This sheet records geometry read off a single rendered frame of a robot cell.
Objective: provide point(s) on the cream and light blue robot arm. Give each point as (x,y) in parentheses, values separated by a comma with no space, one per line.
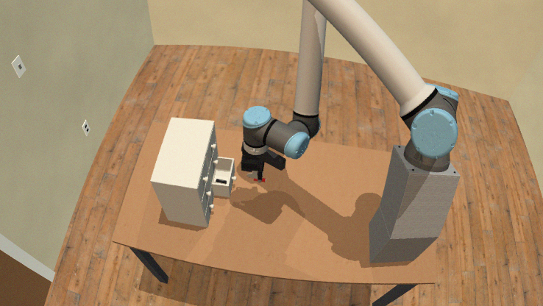
(427,110)

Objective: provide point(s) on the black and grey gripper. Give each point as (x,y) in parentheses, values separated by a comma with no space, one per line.
(250,163)

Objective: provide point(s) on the white chest of drawers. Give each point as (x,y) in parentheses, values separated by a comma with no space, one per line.
(178,169)

